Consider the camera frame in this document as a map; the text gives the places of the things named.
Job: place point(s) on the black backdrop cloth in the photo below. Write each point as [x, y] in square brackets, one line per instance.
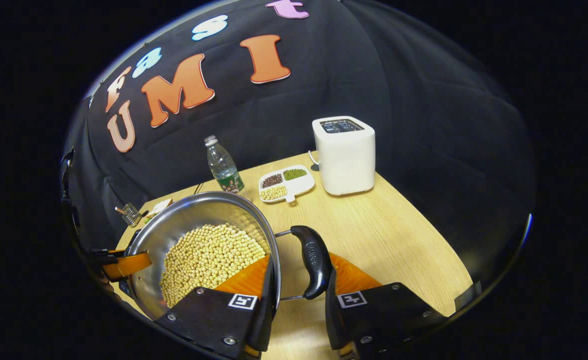
[424, 100]

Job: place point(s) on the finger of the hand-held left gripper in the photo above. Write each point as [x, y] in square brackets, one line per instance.
[128, 264]

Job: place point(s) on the small glass jar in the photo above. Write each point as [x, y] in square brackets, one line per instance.
[129, 215]

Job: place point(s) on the clear plastic water bottle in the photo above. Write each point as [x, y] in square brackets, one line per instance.
[223, 167]

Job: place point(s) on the black table clamp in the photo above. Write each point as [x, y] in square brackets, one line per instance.
[468, 291]

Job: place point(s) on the stainless steel pot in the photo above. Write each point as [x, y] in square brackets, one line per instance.
[173, 225]

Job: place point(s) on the white divided bean dish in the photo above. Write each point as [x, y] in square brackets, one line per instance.
[299, 186]

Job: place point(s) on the pile of yellow soybeans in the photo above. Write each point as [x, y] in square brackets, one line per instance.
[208, 260]

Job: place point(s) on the white toaster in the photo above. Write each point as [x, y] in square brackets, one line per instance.
[346, 160]

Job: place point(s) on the sandwich on plate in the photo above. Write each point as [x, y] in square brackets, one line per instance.
[159, 206]

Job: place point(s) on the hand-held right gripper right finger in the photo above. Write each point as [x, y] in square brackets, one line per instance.
[331, 325]

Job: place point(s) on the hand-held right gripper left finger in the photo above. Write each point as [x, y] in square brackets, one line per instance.
[269, 320]

